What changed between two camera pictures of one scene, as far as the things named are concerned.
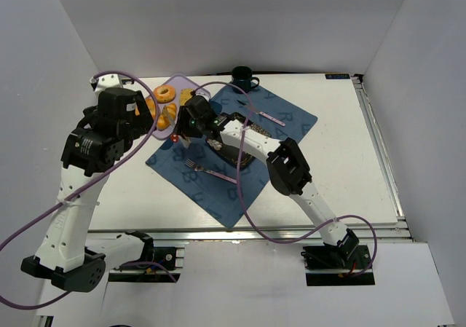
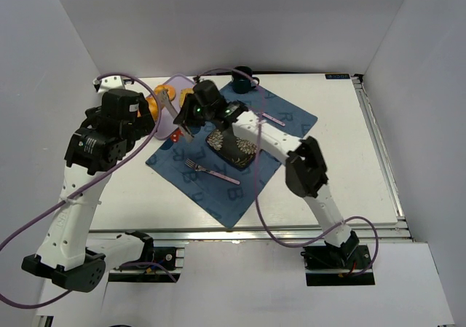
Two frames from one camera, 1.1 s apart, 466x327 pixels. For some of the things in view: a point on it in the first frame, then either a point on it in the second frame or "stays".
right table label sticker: [337, 76] stays
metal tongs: [170, 121] -> [163, 97]
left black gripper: [146, 113] stays
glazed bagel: [164, 94] stays
